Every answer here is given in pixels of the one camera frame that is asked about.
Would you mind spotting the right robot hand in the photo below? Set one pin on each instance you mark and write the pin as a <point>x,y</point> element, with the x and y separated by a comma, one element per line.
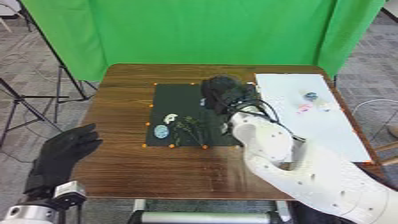
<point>225,93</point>

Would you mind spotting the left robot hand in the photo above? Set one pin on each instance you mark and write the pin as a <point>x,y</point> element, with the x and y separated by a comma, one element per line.
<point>63,153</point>

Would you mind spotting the pink flower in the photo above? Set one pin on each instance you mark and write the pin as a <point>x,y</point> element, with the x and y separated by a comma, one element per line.
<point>305,107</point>

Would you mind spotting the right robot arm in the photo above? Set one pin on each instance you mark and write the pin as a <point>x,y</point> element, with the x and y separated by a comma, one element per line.
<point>321,173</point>

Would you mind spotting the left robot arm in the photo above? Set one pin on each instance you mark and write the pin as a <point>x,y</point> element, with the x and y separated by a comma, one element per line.
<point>29,213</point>

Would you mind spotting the dark mat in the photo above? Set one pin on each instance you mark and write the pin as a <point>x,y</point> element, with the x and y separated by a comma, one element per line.
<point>178,100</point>

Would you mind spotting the white flower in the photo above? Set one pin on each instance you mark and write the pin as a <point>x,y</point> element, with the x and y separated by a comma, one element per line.
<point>171,117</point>
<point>324,106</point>

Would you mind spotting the bunch of green sprigs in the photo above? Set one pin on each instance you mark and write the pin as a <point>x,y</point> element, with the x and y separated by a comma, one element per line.
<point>189,130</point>

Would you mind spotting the pale blue flower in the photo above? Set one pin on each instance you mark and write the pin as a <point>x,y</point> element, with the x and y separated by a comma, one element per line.
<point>161,131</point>

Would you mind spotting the black tripod stand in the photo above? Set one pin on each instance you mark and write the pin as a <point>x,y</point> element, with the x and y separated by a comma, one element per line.
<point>22,99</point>

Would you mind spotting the white sheet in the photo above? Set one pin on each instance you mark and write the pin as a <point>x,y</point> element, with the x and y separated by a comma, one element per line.
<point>313,130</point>

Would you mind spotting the black backdrop stand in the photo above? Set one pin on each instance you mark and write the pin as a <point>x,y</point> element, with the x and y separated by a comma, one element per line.
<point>63,68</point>

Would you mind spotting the pale grey bar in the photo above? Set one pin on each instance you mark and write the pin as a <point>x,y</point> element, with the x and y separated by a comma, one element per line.
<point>207,218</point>

